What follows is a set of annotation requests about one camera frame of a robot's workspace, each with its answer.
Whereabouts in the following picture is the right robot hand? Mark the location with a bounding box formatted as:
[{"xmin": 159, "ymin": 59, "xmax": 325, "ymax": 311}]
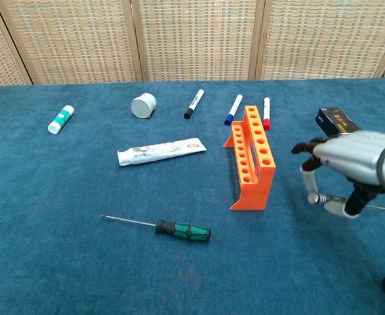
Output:
[{"xmin": 291, "ymin": 130, "xmax": 385, "ymax": 219}]

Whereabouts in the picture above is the black silver precision screwdriver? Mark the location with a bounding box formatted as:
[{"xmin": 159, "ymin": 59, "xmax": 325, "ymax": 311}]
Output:
[{"xmin": 307, "ymin": 192, "xmax": 385, "ymax": 211}]

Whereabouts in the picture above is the orange tool holder rack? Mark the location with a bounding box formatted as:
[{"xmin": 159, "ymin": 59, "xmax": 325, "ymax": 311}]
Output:
[{"xmin": 222, "ymin": 105, "xmax": 277, "ymax": 211}]

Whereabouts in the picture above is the black cardboard box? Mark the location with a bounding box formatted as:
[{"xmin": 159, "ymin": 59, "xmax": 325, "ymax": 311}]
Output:
[{"xmin": 314, "ymin": 106, "xmax": 361, "ymax": 137}]

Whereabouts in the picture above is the red capped white marker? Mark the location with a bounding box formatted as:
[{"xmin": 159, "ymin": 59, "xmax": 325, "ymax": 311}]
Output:
[{"xmin": 262, "ymin": 96, "xmax": 272, "ymax": 131}]

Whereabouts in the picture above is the blue capped white marker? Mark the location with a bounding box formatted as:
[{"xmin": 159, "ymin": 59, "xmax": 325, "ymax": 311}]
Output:
[{"xmin": 224, "ymin": 94, "xmax": 244, "ymax": 126}]

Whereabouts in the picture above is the black capped white marker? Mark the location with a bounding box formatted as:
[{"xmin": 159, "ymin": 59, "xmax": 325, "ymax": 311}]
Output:
[{"xmin": 184, "ymin": 89, "xmax": 205, "ymax": 120}]

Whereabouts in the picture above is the small green black screwdriver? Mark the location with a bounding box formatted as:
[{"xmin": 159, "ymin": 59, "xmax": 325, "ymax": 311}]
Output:
[{"xmin": 100, "ymin": 214, "xmax": 212, "ymax": 243}]

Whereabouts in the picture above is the white toothpaste tube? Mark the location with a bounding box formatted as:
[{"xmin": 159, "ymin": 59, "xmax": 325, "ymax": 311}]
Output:
[{"xmin": 117, "ymin": 137, "xmax": 208, "ymax": 167}]

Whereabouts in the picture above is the woven wooden folding screen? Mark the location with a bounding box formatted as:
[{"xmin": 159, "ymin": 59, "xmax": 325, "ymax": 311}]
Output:
[{"xmin": 0, "ymin": 0, "xmax": 385, "ymax": 89}]

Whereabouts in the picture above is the white round jar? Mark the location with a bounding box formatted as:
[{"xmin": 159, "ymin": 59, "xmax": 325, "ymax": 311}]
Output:
[{"xmin": 130, "ymin": 93, "xmax": 157, "ymax": 119}]

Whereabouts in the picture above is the blue felt table mat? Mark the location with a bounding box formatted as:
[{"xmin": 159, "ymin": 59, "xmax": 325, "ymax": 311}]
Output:
[{"xmin": 0, "ymin": 76, "xmax": 385, "ymax": 315}]

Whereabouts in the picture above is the white green glue stick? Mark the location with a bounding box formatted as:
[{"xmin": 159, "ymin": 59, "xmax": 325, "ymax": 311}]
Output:
[{"xmin": 47, "ymin": 104, "xmax": 75, "ymax": 135}]

